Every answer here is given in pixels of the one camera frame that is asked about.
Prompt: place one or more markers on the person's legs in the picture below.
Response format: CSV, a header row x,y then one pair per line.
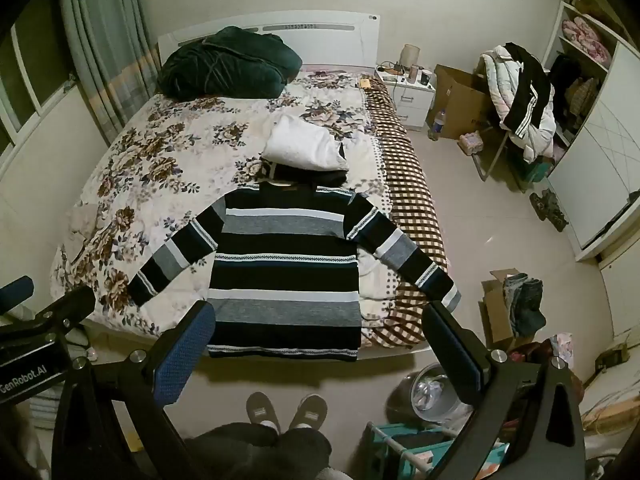
x,y
255,452

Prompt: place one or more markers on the white folded garment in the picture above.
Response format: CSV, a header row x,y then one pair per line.
x,y
300,142

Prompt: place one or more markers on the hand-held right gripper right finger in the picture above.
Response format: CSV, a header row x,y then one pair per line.
x,y
450,350

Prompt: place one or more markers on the black folded garment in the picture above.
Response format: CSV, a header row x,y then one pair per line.
x,y
305,175

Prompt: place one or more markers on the pink packet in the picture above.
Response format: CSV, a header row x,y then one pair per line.
x,y
471,143

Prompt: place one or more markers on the small cardboard box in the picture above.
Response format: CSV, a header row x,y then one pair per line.
x,y
495,315

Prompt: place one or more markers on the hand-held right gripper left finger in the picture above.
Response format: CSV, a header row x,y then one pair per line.
x,y
182,360

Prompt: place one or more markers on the dark shoes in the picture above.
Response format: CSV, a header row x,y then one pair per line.
x,y
550,210

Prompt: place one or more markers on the black jacket with white stripes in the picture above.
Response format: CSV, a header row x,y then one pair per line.
x,y
527,90

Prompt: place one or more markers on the person's grey slipper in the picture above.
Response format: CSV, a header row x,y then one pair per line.
x,y
310,411
260,410

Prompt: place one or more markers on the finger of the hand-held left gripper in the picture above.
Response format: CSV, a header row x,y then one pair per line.
x,y
17,289
65,305

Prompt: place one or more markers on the person's right grey slipper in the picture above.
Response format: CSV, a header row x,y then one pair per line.
x,y
310,411

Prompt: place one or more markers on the white bed headboard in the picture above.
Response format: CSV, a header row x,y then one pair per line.
x,y
325,40

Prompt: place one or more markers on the white padded jacket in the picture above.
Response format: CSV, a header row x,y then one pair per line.
x,y
500,85

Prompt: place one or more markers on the striped knit sweater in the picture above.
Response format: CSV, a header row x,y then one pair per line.
x,y
285,270

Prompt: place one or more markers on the grey green curtain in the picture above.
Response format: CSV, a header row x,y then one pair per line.
x,y
105,50

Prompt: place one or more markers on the metal bin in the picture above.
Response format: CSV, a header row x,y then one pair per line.
x,y
430,395

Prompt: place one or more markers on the floral quilt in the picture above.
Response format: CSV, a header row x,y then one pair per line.
x,y
165,160

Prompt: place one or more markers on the person's left grey slipper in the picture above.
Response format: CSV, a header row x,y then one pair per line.
x,y
260,410

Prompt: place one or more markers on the teal rack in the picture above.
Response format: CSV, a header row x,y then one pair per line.
x,y
400,455

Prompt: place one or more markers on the yellow packet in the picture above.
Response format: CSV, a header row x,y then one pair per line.
x,y
365,82

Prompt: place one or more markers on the white nightstand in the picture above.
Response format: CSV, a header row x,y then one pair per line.
x,y
410,105

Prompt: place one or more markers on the dark green blanket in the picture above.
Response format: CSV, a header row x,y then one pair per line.
x,y
220,65

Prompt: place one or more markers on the brown checkered blanket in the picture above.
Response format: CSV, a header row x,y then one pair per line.
x,y
410,185

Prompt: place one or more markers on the blue jeans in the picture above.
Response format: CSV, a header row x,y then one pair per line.
x,y
527,305

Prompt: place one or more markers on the window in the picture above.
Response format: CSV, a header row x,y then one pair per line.
x,y
25,85

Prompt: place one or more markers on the beige table lamp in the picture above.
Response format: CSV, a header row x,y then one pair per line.
x,y
410,55

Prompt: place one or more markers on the pink folded bedding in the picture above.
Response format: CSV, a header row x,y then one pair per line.
x,y
582,35

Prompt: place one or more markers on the folding chair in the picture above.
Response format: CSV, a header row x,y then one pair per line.
x,y
492,155

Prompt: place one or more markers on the plastic water bottle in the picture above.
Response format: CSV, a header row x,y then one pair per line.
x,y
438,125

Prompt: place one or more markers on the white wardrobe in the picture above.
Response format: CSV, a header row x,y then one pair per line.
x,y
595,160

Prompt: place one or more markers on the large cardboard box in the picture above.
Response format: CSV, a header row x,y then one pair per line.
x,y
460,100

